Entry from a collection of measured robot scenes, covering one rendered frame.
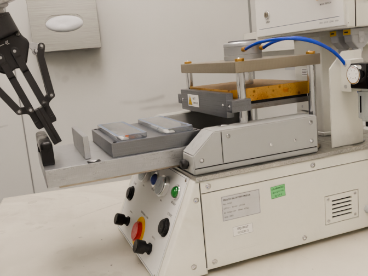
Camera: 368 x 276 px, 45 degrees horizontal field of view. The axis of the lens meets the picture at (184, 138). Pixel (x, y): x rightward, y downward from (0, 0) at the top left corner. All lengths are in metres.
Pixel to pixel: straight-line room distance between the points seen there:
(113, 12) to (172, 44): 0.33
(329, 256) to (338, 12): 0.45
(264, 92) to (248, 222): 0.24
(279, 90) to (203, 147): 0.21
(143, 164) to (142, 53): 1.56
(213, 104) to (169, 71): 1.47
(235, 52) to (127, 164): 0.32
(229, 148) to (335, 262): 0.27
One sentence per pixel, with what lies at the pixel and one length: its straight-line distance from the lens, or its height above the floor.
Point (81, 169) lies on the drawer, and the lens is 0.76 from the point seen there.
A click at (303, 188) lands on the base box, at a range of 0.86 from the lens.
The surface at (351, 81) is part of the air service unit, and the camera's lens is 0.85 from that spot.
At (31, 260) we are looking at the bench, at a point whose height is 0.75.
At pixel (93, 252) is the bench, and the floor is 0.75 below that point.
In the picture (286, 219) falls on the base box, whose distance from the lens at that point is 0.86.
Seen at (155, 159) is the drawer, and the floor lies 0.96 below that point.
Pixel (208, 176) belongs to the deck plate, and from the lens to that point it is 0.75.
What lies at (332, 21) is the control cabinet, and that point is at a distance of 0.92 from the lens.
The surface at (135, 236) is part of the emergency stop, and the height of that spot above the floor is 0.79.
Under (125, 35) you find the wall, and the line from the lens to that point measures 2.29.
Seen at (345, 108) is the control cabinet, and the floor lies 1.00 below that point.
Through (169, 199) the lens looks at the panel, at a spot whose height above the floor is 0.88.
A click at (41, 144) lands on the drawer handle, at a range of 0.78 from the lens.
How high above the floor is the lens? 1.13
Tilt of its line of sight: 10 degrees down
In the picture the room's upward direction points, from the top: 5 degrees counter-clockwise
